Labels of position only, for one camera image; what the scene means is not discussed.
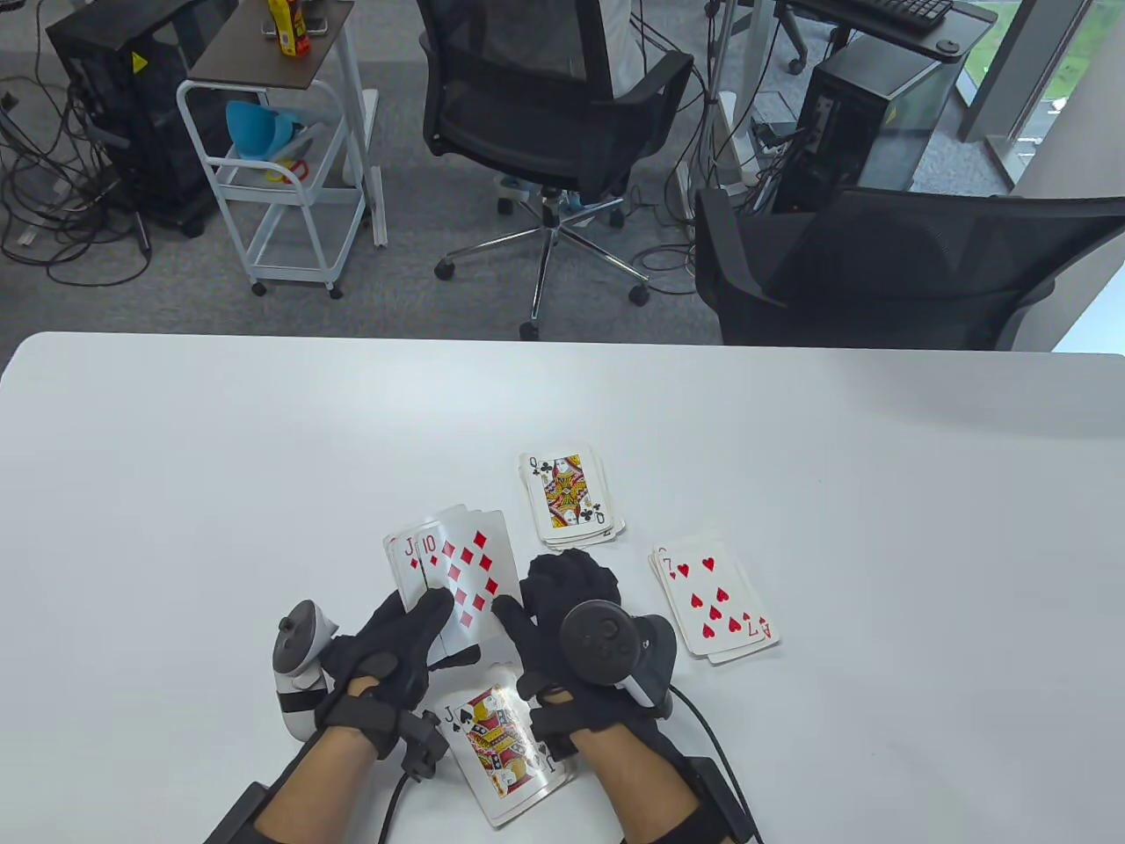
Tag person's right hand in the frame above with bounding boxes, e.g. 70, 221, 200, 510
492, 549, 682, 757

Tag person's left hand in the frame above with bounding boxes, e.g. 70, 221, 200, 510
315, 587, 483, 761

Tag pile of clubs cards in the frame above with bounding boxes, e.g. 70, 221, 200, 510
519, 447, 628, 555

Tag red diamonds playing card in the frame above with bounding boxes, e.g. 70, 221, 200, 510
416, 510, 526, 656

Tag deck of playing cards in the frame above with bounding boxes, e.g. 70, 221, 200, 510
384, 504, 526, 658

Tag face diamonds playing card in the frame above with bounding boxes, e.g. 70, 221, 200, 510
397, 527, 425, 612

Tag pile of spades cards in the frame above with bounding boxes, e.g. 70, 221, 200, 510
437, 664, 579, 827

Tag pile of hearts cards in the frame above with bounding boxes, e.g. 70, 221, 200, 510
650, 530, 781, 665

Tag black forearm sensor box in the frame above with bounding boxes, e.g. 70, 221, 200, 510
686, 758, 761, 844
204, 782, 265, 844

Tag person's right forearm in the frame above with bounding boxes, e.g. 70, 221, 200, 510
571, 730, 704, 844

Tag person's left forearm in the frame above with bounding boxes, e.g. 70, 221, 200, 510
255, 730, 379, 844

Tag grey white handheld controller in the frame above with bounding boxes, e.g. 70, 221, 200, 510
560, 600, 678, 717
272, 600, 339, 739

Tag black mesh office chair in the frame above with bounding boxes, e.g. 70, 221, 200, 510
694, 186, 1125, 351

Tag black chair with chrome base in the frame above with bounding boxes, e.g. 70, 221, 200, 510
417, 0, 695, 342

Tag white rolling cart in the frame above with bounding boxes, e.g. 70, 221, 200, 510
176, 77, 370, 300

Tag white metal stand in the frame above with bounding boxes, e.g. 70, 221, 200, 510
699, 0, 774, 207

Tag blue plastic funnel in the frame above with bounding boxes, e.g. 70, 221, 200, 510
226, 99, 295, 162

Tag black computer tower glass panel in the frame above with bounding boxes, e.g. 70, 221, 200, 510
773, 40, 968, 214

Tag black chair leg with castor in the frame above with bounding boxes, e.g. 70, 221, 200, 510
778, 13, 858, 76

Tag black computer tower yellow sticker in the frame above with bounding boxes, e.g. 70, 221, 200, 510
46, 0, 238, 236

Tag white side table brown top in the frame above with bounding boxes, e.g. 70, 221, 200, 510
189, 0, 388, 249

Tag black keyboard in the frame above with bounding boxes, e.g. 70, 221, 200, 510
822, 0, 954, 34

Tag dark grey desk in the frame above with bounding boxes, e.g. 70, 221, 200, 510
773, 0, 998, 58

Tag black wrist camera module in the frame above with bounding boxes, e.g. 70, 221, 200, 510
400, 710, 449, 779
530, 703, 577, 761

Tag black glove cable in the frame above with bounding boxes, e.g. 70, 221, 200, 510
668, 686, 764, 844
378, 774, 410, 844

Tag tangle of black floor cables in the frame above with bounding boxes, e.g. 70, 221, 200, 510
0, 53, 157, 287

